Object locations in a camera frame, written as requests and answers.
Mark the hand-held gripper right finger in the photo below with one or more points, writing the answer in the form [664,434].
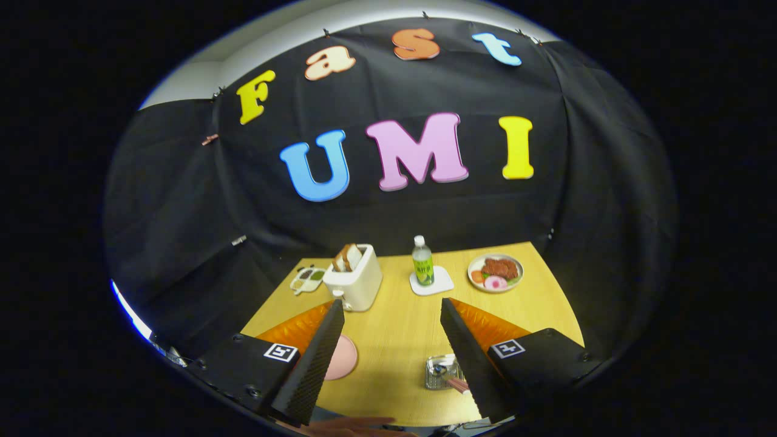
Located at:
[470,364]

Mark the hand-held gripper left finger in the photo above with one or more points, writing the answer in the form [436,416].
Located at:
[312,364]

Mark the pink plate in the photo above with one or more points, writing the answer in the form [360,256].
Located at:
[343,358]

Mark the perforated metal basket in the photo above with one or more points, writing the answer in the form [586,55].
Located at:
[432,379]

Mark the white divided condiment dish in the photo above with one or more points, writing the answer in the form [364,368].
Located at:
[306,281]

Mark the pink round food piece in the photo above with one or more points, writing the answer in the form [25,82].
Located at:
[495,283]

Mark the white square coaster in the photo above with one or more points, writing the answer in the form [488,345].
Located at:
[443,282]

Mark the white toaster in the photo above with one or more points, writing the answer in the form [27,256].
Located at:
[358,288]

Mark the white plate of food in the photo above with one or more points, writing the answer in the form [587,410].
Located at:
[473,267]

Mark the brown meat slice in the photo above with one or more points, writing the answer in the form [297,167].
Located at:
[501,267]

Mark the toast bread slice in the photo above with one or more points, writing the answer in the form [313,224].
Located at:
[339,262]
[352,257]

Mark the green tea bottle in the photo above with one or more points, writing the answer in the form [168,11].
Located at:
[423,267]

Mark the silver clip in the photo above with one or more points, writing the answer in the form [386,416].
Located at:
[239,240]

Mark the copper clip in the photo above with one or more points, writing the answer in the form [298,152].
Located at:
[210,139]

